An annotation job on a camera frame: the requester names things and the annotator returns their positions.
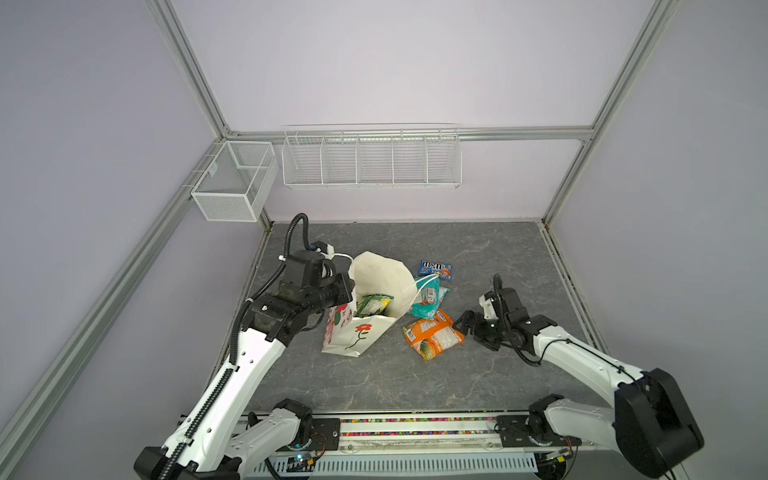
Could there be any green snack packet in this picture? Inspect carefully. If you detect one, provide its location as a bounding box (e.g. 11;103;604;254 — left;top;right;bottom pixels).
355;294;393;318

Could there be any white flower paper bag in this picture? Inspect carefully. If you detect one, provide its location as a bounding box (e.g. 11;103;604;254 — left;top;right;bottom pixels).
322;252;439;357

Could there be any orange snack packet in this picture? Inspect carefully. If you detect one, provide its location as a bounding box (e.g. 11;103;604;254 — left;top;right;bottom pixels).
402;309;465;361

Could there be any teal snack packet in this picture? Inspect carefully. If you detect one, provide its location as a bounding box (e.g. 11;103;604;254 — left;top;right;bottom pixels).
409;274;449;320

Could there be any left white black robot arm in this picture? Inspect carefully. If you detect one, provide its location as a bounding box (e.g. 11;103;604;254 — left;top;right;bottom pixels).
134;213;354;479

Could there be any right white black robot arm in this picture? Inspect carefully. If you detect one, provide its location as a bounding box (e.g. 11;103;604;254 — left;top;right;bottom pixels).
454;276;705;479

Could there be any blue m&m's candy packet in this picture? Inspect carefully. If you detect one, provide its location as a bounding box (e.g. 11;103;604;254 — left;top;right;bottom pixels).
418;260;453;281

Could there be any white mesh box basket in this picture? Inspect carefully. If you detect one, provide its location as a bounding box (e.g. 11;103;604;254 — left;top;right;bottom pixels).
192;141;279;223

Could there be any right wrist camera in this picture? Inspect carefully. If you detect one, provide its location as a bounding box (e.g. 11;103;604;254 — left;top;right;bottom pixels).
478;294;498;321

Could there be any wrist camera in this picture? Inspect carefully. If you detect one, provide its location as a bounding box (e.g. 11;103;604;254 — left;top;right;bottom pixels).
310;241;336;259
478;294;498;321

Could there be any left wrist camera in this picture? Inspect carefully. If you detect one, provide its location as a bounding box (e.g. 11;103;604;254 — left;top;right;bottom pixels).
310;241;336;259

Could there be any white wire shelf basket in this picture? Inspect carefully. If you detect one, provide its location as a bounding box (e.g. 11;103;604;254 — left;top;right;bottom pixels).
282;123;463;189

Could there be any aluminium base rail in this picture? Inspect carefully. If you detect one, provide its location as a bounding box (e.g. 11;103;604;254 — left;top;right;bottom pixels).
157;409;691;480

